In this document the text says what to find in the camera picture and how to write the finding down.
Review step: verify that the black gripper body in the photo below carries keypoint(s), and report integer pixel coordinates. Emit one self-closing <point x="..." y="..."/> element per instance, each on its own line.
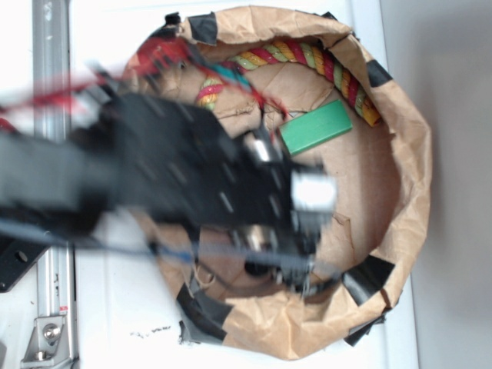
<point x="277" y="209"/>

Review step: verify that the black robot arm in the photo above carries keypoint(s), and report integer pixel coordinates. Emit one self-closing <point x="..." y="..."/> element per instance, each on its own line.
<point x="175" y="163"/>

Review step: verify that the green rectangular block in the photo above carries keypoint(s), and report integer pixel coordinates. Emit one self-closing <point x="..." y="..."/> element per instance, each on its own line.
<point x="315" y="127"/>

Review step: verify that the brown paper bag bin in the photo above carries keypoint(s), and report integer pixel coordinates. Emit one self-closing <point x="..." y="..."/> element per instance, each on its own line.
<point x="380" y="224"/>

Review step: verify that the multicolour twisted rope toy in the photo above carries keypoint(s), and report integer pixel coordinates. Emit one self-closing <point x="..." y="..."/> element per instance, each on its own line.
<point x="230" y="72"/>

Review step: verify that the metal corner bracket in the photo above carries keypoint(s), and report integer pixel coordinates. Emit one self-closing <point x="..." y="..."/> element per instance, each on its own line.
<point x="48" y="345"/>

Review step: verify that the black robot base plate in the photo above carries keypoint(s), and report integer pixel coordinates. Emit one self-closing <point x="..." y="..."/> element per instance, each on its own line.
<point x="17" y="257"/>

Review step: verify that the aluminium extrusion rail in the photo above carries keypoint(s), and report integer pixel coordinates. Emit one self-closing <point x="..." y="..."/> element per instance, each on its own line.
<point x="51" y="65"/>

